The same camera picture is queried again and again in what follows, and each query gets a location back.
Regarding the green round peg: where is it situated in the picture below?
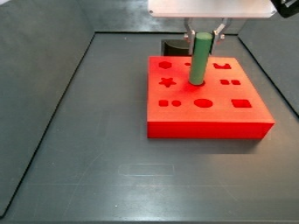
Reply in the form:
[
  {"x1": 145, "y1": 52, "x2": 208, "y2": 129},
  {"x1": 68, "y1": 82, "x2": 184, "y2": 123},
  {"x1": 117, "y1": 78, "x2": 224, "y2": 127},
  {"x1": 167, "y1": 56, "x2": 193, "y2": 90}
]
[{"x1": 189, "y1": 32, "x2": 212, "y2": 86}]

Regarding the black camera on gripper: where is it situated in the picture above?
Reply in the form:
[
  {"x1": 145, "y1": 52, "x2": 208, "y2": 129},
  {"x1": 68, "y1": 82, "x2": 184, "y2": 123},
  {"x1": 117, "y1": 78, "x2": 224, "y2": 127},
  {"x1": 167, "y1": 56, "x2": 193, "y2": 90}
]
[{"x1": 271, "y1": 0, "x2": 299, "y2": 18}]

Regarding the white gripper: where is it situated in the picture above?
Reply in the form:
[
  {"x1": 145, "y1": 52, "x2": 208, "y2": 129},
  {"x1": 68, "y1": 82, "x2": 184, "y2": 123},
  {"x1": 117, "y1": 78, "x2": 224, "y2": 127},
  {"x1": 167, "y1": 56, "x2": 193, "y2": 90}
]
[{"x1": 147, "y1": 0, "x2": 276, "y2": 54}]

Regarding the dark grey curved holder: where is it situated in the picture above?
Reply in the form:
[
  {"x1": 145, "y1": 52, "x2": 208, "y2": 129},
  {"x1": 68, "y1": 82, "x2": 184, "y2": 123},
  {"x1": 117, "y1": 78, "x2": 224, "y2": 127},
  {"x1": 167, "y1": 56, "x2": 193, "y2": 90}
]
[{"x1": 161, "y1": 39, "x2": 189, "y2": 56}]

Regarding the red shape-sorter block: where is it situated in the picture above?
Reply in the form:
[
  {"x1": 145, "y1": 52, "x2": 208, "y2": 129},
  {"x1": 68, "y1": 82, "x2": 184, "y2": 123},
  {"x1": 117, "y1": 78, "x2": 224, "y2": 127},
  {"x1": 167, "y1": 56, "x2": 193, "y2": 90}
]
[{"x1": 147, "y1": 56, "x2": 275, "y2": 139}]

